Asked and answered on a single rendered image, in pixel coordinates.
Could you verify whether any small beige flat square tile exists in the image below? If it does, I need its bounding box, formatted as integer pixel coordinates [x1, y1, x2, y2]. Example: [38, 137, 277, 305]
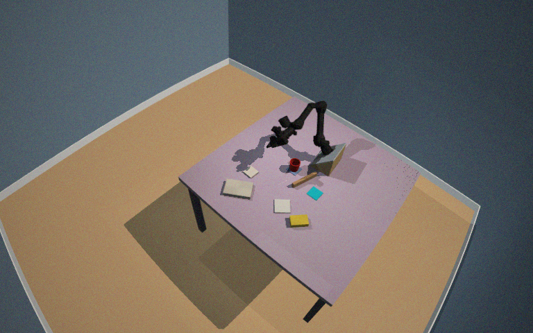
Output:
[243, 166, 259, 178]

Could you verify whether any brown flat bar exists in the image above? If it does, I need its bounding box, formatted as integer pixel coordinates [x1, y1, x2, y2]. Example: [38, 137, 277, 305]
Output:
[292, 172, 317, 188]

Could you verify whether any white square tile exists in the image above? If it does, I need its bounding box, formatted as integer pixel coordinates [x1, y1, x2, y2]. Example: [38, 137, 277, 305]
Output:
[274, 199, 291, 213]

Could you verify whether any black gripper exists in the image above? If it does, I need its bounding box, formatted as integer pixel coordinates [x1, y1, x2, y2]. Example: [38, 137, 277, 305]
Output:
[266, 130, 290, 148]

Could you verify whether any red cup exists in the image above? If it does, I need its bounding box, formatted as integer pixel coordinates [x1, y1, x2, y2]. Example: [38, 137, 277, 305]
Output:
[290, 158, 301, 172]

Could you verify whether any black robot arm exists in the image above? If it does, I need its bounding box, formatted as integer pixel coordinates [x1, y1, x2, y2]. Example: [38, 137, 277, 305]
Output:
[271, 101, 333, 155]

